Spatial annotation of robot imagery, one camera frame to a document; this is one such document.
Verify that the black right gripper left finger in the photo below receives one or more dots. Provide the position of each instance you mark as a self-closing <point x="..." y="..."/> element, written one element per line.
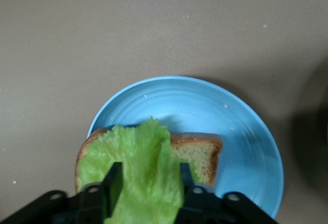
<point x="64" y="206"/>

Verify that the green lettuce leaf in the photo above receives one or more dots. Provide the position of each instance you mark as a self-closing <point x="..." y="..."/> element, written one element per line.
<point x="143" y="157"/>

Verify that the brown bread slice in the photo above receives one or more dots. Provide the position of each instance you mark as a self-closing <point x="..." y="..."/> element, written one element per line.
<point x="194" y="154"/>

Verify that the blue plate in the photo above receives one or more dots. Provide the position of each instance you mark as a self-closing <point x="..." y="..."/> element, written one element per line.
<point x="205" y="111"/>

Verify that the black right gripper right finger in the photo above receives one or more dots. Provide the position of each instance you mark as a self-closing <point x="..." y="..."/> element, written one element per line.
<point x="210" y="208"/>

